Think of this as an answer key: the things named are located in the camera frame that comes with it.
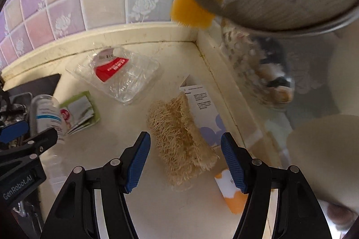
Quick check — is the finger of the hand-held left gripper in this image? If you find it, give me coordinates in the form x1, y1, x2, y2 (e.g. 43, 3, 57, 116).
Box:
0, 120, 29, 144
0, 127, 58, 165

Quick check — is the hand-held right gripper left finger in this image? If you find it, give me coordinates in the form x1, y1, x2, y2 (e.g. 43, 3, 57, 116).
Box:
41, 131, 152, 239

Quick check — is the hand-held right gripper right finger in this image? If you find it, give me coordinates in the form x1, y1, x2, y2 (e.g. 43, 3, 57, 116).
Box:
221, 132, 333, 239

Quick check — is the small clear plastic bottle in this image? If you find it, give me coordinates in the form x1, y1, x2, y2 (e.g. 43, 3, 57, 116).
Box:
30, 94, 69, 141

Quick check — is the beige loofah sponge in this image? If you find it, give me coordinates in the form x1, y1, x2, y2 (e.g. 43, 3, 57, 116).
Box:
147, 91, 219, 187

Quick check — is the orange and white paper carton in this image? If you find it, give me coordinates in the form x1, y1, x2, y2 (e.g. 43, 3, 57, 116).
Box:
214, 167, 249, 214

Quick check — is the green foil sachet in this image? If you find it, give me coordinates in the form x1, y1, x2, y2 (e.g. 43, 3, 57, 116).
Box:
58, 91, 101, 136

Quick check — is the black gas stove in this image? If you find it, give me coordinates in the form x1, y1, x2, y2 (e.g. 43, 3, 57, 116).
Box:
0, 73, 61, 127

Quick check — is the blue and white paper box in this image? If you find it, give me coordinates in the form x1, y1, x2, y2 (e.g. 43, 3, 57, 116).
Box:
179, 75, 228, 148

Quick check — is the clear plastic tray red label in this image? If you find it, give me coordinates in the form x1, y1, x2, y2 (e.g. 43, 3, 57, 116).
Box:
66, 45, 164, 105

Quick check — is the large beige bowl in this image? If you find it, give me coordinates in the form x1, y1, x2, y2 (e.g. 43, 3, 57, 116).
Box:
286, 113, 359, 208

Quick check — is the steel slotted spoon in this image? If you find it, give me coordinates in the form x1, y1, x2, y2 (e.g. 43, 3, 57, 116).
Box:
219, 18, 296, 112

